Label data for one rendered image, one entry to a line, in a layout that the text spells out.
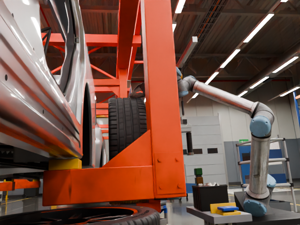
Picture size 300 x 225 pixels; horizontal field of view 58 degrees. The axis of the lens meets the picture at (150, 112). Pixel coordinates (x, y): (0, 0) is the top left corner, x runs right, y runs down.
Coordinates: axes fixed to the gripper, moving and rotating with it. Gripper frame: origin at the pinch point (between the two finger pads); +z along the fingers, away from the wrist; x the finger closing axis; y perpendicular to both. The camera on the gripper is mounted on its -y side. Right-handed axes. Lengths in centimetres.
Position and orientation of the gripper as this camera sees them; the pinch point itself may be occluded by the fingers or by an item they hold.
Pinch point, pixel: (131, 96)
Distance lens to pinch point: 182.1
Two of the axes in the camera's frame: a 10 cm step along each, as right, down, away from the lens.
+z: -8.8, 4.8, -0.4
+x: -4.6, -8.6, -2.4
